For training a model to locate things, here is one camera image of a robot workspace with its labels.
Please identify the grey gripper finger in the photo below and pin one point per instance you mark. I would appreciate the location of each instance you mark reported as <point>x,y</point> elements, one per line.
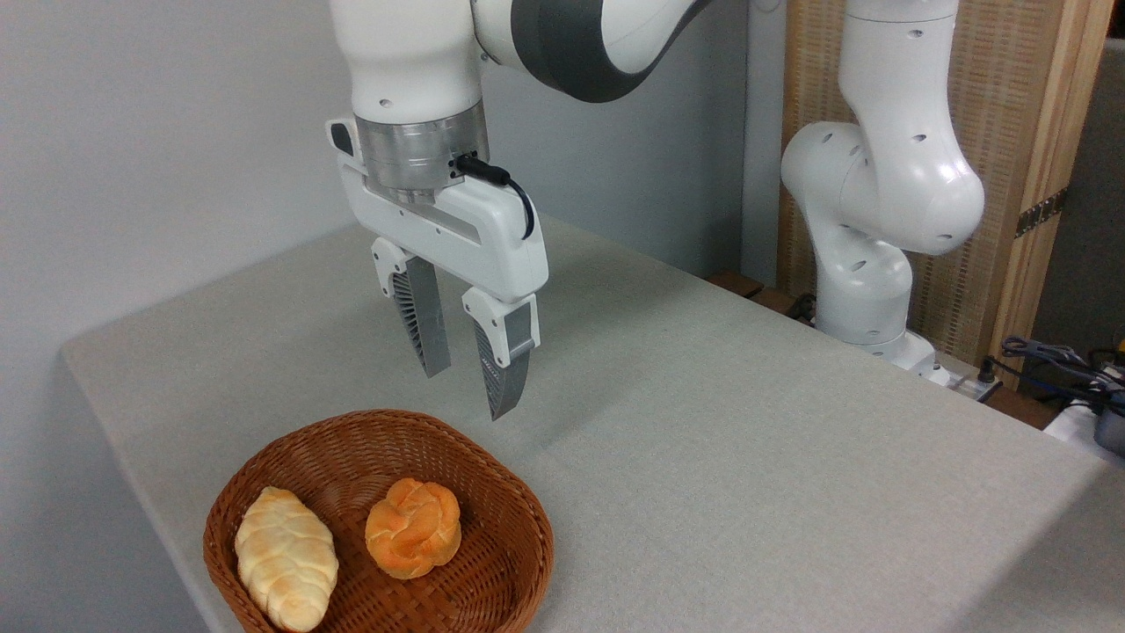
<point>422,308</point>
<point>505,369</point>

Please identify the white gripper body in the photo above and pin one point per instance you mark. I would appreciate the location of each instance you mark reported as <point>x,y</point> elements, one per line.
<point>457,233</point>

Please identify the orange round braided bread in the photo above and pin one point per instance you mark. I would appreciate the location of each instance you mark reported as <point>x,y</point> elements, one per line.
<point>413,527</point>

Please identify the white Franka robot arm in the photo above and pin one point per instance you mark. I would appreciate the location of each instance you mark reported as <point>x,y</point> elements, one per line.
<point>413,53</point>

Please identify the pale long braided bread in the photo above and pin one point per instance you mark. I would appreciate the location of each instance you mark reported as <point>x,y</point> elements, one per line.
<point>286,558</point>

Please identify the brown wicker basket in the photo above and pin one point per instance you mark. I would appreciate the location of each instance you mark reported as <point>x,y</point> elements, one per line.
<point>492,563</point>

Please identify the brown wooden base board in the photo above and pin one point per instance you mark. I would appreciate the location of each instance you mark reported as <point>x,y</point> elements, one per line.
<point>738,283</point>

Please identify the wooden woven folding screen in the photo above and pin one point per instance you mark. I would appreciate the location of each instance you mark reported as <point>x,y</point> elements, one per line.
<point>993,88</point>

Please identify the metal screen hinge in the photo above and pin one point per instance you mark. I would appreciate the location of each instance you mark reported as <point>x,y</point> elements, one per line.
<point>1041,212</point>

